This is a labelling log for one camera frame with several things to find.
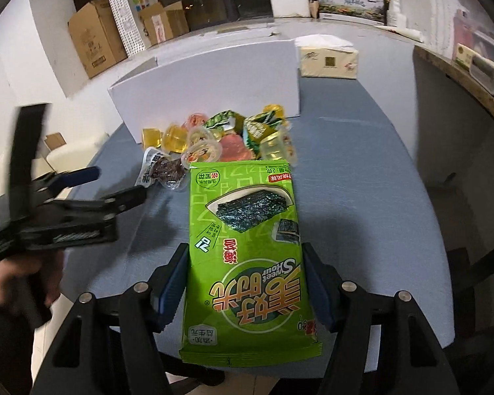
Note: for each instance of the white foam box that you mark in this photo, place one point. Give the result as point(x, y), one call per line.
point(288, 0)

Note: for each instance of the white bottle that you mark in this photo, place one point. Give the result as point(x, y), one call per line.
point(396, 10)

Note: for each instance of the large brown cardboard box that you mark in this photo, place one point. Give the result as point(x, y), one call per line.
point(94, 37)

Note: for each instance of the wooden side counter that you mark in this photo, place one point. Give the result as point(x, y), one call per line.
point(444, 74)

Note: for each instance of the white cardboard box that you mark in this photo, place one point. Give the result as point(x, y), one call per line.
point(210, 78)

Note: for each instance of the pile of jelly cups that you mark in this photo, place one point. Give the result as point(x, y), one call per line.
point(176, 138)

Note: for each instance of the blue tablecloth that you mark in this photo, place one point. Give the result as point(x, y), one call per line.
point(354, 173)

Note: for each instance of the polka dot paper bag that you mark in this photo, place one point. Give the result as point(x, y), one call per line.
point(131, 16)

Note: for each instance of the person's left hand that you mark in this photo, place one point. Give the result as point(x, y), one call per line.
point(0, 275)

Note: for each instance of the dark jerky packet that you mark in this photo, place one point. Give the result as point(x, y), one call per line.
point(166, 170)

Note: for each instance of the white and black appliance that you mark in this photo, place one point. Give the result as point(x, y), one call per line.
point(488, 76)

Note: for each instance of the person's left forearm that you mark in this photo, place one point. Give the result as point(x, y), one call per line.
point(8, 345)

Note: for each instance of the landscape printed box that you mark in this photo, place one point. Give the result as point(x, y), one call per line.
point(350, 6)

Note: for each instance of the small open cardboard box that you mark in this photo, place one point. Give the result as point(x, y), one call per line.
point(164, 22)

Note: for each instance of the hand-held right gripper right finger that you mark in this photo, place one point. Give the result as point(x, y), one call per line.
point(317, 292)

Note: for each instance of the small green seaweed packet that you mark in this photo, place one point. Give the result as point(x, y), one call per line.
point(259, 129)
point(224, 118)

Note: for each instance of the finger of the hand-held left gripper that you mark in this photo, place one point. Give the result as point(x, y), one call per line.
point(123, 199)
point(82, 175)

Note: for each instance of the cardboard piece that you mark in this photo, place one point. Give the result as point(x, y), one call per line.
point(55, 140)

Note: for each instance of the red jelly cup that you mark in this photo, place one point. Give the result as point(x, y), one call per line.
point(232, 148)

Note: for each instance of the large green seaweed packet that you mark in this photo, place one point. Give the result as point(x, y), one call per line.
point(247, 255)

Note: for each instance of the green and yellow box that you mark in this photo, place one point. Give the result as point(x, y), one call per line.
point(463, 55)

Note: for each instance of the cream sofa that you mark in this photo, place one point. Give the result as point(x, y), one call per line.
point(78, 150)

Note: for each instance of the yellow tissue pack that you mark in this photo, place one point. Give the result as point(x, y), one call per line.
point(329, 61)

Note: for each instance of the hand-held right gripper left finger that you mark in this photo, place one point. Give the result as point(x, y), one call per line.
point(173, 288)

